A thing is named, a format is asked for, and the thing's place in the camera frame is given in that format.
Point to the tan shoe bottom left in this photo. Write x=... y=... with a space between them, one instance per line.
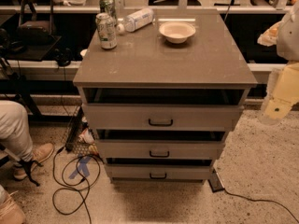
x=10 y=211

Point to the tan boot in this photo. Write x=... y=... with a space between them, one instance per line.
x=39 y=154

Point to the person leg beige trousers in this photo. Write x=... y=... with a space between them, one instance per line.
x=14 y=130

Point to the clear plastic water bottle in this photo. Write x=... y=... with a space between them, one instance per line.
x=136 y=20

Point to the black power adapter box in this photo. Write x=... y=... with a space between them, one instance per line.
x=215 y=182

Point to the grey bottom drawer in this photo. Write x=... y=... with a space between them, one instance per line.
x=158 y=169

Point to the front green soda can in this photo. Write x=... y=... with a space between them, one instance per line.
x=106 y=31

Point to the grey drawer cabinet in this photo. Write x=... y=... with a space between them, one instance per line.
x=146 y=69

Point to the green soda can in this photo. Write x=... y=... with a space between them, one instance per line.
x=106 y=31
x=108 y=6

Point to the white bowl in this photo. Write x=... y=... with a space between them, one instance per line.
x=176 y=32

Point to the black bag on shelf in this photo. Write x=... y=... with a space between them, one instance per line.
x=35 y=32

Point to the grey top drawer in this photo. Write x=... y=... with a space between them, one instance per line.
x=162 y=117

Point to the black headphones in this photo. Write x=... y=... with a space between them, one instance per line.
x=63 y=57

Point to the rear green soda can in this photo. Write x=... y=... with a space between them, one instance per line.
x=108 y=6

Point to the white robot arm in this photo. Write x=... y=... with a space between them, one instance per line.
x=285 y=35

